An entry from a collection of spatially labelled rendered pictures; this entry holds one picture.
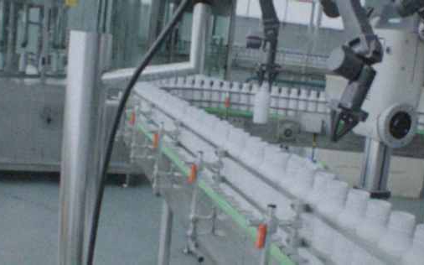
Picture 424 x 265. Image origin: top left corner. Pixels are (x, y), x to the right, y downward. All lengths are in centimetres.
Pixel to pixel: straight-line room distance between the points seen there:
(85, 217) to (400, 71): 151
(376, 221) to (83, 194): 54
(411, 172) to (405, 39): 430
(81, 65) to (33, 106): 442
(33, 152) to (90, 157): 448
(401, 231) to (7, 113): 429
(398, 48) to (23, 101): 360
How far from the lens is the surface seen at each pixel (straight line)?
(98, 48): 44
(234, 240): 131
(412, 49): 189
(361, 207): 93
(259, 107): 224
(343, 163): 585
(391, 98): 188
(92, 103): 45
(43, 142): 491
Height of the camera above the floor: 138
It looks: 9 degrees down
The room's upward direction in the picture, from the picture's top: 6 degrees clockwise
